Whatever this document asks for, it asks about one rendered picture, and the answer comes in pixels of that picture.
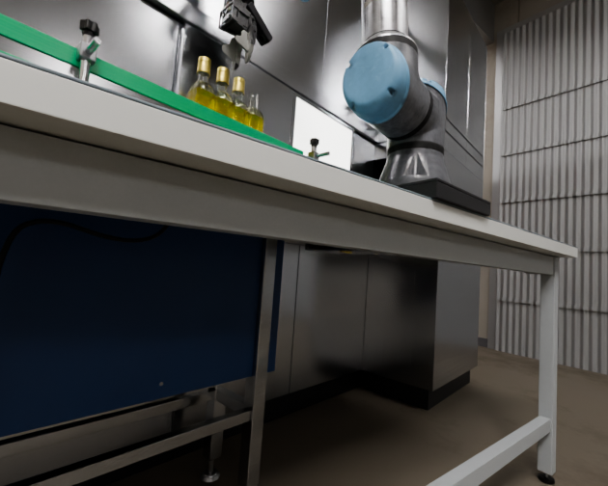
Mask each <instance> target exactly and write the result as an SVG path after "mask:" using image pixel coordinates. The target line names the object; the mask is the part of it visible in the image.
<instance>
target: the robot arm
mask: <svg viewBox="0 0 608 486"><path fill-rule="evenodd" d="M221 17H222V22H221ZM220 22H221V25H220ZM218 29H220V30H221V31H223V32H224V33H225V32H227V33H229V34H230V35H233V36H235V37H234V38H231V41H230V44H223V45H222V51H223V52H224V53H225V54H226V55H227V56H228V57H229V58H230V59H231V60H232V62H233V70H236V69H237V68H238V67H239V61H240V55H241V51H242V49H244V50H245V57H244V59H245V64H247V63H248V62H249V61H250V58H251V56H252V53H253V49H254V45H255V42H256V39H257V41H258V42H259V44H260V46H264V45H265V44H267V43H269V42H271V41H272V39H273V37H272V35H271V34H270V32H269V30H268V28H267V27H266V25H265V23H264V22H263V19H262V17H261V16H260V14H259V12H258V11H257V9H256V7H255V0H224V6H223V10H222V11H221V12H220V15H219V25H218ZM349 63H350V66H349V67H347V68H346V69H345V74H344V78H343V94H344V98H345V102H346V104H347V105H348V106H349V108H350V109H351V110H352V111H353V112H354V114H355V115H356V116H357V117H358V118H359V119H361V120H362V121H364V122H367V123H368V124H370V125H371V126H372V127H373V128H375V129H376V130H377V131H379V132H380V133H381V134H382V135H384V136H385V137H386V138H387V140H388V141H387V157H386V164H385V167H384V169H383V172H382V174H381V177H380V181H383V182H386V183H389V184H392V185H400V184H405V183H410V182H415V181H420V180H425V179H430V178H435V177H438V178H441V179H443V180H445V181H447V182H449V183H451V181H450V178H449V175H448V172H447V169H446V166H445V162H444V149H445V127H446V114H447V100H446V94H445V91H444V90H443V88H442V87H441V86H440V85H439V84H438V83H436V82H435V81H433V80H430V81H428V80H427V78H420V75H419V66H418V48H417V44H416V42H415V41H414V40H413V39H411V38H410V37H409V36H408V17H407V0H362V44H361V45H360V46H359V48H358V49H357V50H356V52H355V54H354V55H353V56H352V58H351V59H350V61H349ZM451 184H452V183H451Z"/></svg>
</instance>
